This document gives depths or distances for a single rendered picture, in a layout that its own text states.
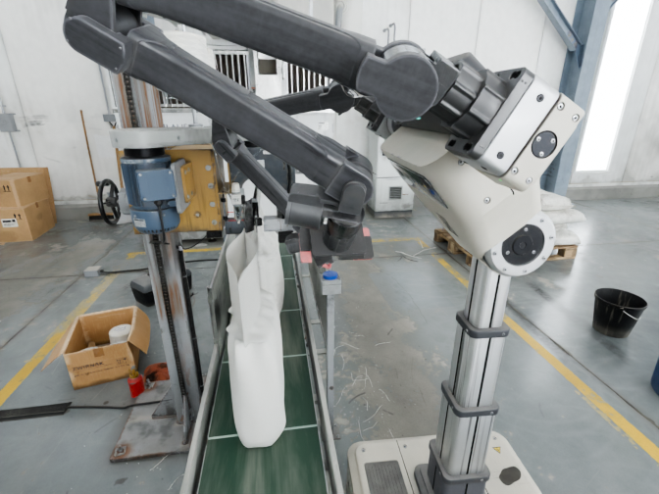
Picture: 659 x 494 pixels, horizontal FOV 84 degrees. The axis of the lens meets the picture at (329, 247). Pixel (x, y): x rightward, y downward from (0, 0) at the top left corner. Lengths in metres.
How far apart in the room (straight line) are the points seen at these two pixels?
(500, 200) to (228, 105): 0.49
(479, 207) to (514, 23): 5.88
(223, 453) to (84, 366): 1.26
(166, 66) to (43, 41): 5.55
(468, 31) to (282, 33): 5.73
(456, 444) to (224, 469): 0.74
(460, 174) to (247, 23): 0.41
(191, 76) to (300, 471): 1.19
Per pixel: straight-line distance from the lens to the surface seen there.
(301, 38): 0.50
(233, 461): 1.45
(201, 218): 1.51
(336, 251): 0.67
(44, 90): 6.11
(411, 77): 0.48
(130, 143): 1.28
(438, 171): 0.68
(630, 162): 8.13
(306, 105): 1.11
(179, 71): 0.55
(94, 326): 2.87
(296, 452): 1.44
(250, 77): 4.16
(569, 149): 6.77
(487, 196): 0.72
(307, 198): 0.58
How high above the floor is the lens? 1.48
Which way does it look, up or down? 21 degrees down
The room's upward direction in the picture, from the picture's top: straight up
